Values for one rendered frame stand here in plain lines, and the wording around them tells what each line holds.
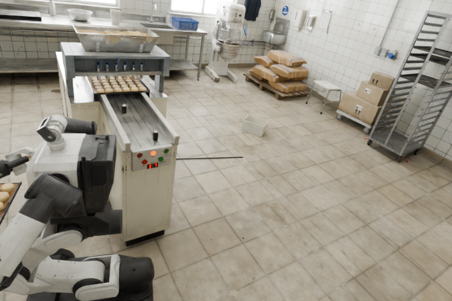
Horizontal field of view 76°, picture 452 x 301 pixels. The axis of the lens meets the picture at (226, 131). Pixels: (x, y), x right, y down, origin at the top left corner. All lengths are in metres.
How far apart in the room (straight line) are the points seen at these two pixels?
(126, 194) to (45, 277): 0.57
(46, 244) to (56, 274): 0.29
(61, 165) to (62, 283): 0.77
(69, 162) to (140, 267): 0.80
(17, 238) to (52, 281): 0.72
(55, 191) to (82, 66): 1.35
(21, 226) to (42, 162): 0.24
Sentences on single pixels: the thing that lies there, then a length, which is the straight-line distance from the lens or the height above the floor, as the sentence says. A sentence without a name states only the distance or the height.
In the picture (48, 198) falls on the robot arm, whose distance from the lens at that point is 1.10.
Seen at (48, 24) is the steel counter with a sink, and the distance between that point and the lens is 4.66.
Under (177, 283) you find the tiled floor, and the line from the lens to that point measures 2.14.
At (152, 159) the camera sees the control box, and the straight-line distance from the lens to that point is 1.78.
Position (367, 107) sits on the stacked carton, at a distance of 4.85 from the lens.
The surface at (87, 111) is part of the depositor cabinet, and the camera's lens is 2.35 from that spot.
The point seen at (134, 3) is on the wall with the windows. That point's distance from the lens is 5.56.
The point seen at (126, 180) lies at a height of 0.62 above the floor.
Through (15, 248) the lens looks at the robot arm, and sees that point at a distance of 1.11.
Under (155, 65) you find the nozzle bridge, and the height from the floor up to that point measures 1.08.
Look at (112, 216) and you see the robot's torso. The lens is 1.50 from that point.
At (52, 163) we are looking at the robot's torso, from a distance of 1.21.
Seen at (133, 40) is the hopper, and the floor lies 1.28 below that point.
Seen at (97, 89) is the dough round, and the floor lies 0.92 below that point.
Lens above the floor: 1.79
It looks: 28 degrees down
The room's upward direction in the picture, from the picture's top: 10 degrees clockwise
